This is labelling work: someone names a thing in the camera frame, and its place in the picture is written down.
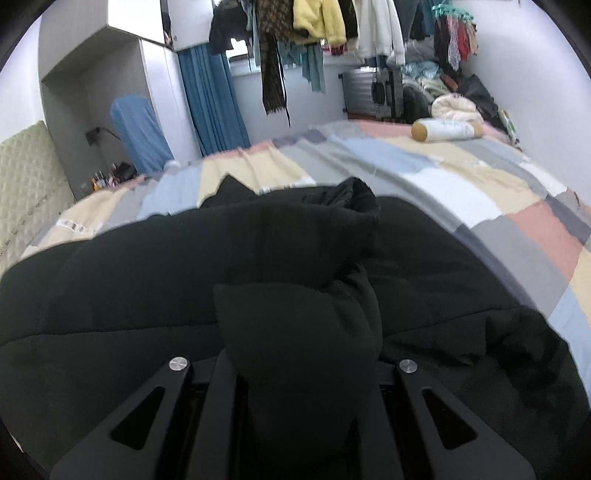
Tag yellow hanging jacket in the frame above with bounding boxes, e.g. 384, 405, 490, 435
294, 0, 346, 47

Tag grey suitcase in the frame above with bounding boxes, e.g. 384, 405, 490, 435
339, 66, 404, 121

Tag brown plaid hanging scarf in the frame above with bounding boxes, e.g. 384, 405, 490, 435
256, 0, 296, 114

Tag white cylindrical bottle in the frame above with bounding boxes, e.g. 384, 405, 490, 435
411, 118, 484, 143

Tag black hanging jacket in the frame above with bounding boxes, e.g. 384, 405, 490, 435
208, 0, 252, 55

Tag black puffer jacket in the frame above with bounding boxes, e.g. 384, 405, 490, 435
1, 177, 590, 479

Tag cosmetics bottles on nightstand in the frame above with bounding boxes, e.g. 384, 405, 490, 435
91, 162, 137, 192

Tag white hanging hoodie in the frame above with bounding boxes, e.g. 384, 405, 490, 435
355, 0, 406, 66

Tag cream quilted headboard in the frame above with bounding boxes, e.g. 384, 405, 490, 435
1, 121, 74, 271

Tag cream plush pile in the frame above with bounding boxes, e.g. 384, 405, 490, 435
431, 93, 484, 123

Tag teal hanging garment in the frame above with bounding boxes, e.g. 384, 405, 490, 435
279, 42, 325, 94

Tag teal sock hanger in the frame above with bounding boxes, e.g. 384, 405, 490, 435
431, 1, 474, 23

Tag blue curtain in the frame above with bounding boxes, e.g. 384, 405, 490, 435
177, 44, 250, 156

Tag grey wall cabinet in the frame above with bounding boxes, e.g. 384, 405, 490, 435
38, 1, 203, 199

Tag black wall plug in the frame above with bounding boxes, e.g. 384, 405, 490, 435
85, 127, 101, 146

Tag patchwork bed quilt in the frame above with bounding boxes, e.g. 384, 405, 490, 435
20, 121, 590, 381

